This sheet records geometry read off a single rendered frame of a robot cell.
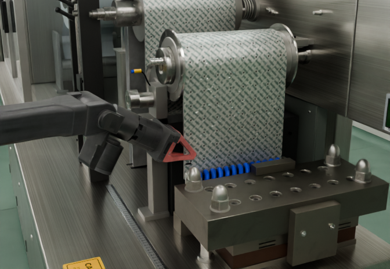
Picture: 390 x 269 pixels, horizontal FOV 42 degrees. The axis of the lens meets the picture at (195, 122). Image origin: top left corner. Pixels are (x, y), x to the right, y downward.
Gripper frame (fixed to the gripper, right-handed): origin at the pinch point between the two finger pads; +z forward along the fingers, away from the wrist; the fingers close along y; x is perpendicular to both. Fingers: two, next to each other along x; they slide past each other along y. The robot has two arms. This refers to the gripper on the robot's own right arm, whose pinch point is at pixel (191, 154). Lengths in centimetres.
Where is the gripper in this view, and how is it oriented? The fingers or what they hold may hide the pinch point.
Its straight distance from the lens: 105.0
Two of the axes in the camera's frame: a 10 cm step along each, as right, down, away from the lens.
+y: 4.0, 2.7, -8.8
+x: 4.7, -8.8, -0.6
